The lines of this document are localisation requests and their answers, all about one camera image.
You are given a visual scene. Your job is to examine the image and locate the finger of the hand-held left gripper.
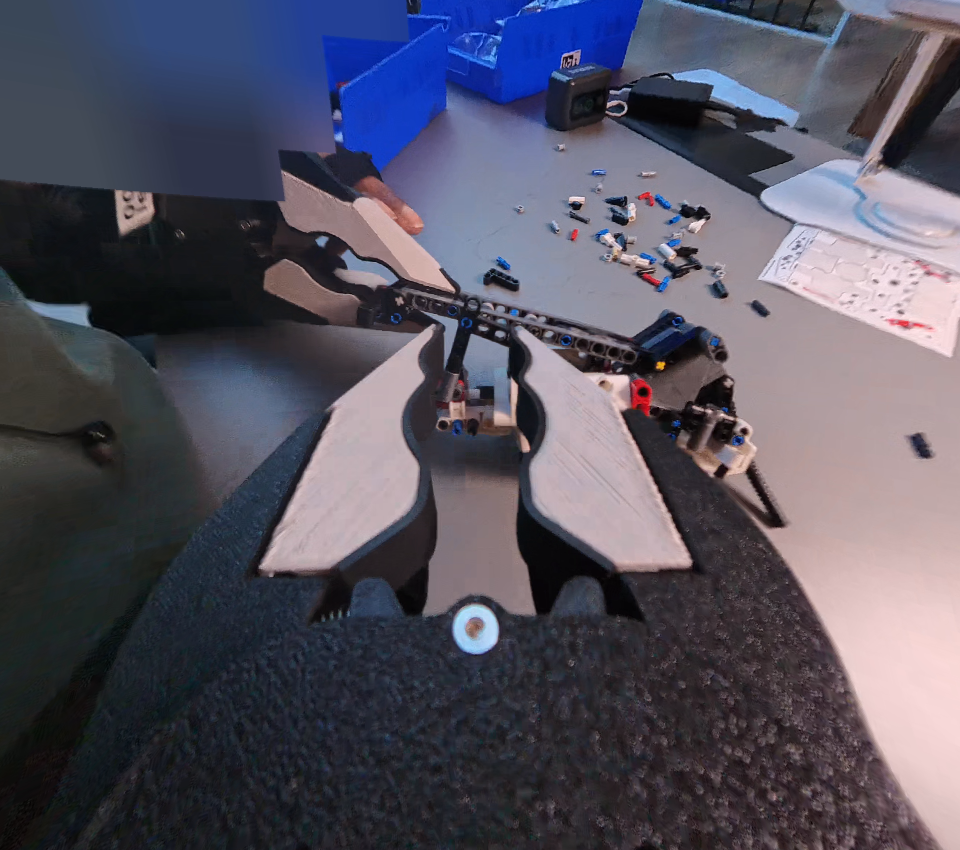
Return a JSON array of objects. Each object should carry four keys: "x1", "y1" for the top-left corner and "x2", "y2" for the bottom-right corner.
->
[
  {"x1": 279, "y1": 169, "x2": 460, "y2": 294},
  {"x1": 262, "y1": 258, "x2": 391, "y2": 328}
]

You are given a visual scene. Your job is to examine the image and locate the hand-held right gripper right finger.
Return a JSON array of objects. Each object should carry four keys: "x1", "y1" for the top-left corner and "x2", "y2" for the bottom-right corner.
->
[{"x1": 508, "y1": 324, "x2": 695, "y2": 575}]

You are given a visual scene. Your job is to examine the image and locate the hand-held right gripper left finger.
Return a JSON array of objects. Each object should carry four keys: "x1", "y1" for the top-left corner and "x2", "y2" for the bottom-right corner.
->
[{"x1": 258, "y1": 324, "x2": 446, "y2": 577}]

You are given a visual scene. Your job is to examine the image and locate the white toy brick truck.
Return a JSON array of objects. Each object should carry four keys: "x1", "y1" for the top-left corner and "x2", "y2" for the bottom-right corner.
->
[{"x1": 356, "y1": 284, "x2": 789, "y2": 529}]

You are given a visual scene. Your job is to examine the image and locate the grey desk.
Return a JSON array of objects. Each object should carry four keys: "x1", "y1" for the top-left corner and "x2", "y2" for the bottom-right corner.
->
[{"x1": 150, "y1": 55, "x2": 960, "y2": 850}]

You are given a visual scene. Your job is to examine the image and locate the black desk mat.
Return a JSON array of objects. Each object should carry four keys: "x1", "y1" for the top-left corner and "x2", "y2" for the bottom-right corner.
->
[{"x1": 615, "y1": 100, "x2": 796, "y2": 196}]

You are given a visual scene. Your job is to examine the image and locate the person's left hand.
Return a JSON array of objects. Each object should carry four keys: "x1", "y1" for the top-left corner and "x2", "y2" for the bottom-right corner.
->
[{"x1": 352, "y1": 175, "x2": 426, "y2": 238}]

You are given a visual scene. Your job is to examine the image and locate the large blue plastic bin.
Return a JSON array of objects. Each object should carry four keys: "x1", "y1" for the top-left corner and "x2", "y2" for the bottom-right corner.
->
[
  {"x1": 322, "y1": 14, "x2": 452, "y2": 173},
  {"x1": 420, "y1": 0, "x2": 648, "y2": 106}
]

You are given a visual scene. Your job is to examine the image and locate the scattered loose brick pieces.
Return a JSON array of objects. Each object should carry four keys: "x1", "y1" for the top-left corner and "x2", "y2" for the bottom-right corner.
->
[{"x1": 513, "y1": 168, "x2": 772, "y2": 319}]

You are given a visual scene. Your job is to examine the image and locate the black device with green lights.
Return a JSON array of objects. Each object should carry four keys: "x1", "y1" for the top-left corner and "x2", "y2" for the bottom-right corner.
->
[{"x1": 545, "y1": 64, "x2": 615, "y2": 132}]

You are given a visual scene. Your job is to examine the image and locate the person's green sweatshirt torso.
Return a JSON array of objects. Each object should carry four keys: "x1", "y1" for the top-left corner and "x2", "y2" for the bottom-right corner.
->
[{"x1": 0, "y1": 269, "x2": 205, "y2": 755}]

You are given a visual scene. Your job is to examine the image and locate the black flat case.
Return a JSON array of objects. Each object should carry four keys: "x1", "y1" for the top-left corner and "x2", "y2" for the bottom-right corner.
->
[{"x1": 626, "y1": 75, "x2": 714, "y2": 127}]

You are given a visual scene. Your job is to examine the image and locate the white sticker sheet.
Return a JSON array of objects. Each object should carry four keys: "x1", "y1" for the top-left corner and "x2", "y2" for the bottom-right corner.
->
[{"x1": 759, "y1": 224, "x2": 960, "y2": 358}]

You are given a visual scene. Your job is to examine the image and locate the white book stand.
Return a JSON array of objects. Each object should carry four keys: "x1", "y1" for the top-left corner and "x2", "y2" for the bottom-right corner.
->
[{"x1": 761, "y1": 0, "x2": 960, "y2": 249}]

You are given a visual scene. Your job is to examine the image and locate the white plastic container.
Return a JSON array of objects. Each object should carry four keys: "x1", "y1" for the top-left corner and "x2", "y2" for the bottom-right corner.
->
[{"x1": 671, "y1": 69, "x2": 801, "y2": 128}]

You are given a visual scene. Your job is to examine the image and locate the black microphone with cable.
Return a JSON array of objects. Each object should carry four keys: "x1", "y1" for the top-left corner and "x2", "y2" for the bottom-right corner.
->
[{"x1": 0, "y1": 421, "x2": 119, "y2": 466}]

